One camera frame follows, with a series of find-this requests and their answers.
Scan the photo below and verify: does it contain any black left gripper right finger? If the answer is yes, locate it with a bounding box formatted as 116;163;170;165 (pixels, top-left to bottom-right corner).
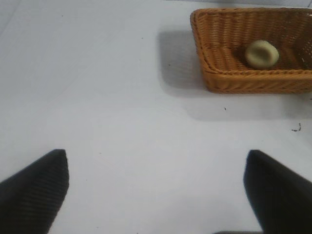
243;149;312;234

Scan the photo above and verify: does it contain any brown woven wicker basket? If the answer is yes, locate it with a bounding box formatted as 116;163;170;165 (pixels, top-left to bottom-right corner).
190;7;312;95

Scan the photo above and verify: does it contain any pale yellow egg yolk pastry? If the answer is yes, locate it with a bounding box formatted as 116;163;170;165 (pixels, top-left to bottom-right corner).
245;39;280;69

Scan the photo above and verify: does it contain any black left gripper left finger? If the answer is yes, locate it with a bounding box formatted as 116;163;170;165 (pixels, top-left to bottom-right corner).
0;149;70;234

